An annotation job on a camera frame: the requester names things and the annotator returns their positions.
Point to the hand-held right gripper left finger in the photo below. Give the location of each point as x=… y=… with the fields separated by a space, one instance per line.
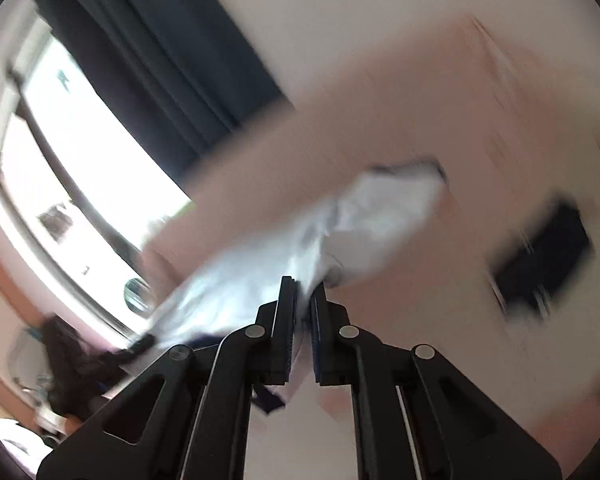
x=284 y=330

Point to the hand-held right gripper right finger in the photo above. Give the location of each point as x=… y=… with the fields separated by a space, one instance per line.
x=322 y=340

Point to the white shirt with navy trim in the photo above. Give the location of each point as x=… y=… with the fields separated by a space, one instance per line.
x=370 y=210

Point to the round glass object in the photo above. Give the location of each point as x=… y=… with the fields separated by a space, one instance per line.
x=137 y=294

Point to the dark navy cloth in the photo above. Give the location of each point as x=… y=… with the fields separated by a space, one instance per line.
x=545 y=255

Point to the pink cream printed blanket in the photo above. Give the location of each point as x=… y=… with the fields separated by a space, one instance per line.
x=430 y=110

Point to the window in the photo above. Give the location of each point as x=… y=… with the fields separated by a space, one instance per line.
x=80 y=160

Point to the dark curtain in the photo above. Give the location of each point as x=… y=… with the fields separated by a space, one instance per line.
x=155 y=60

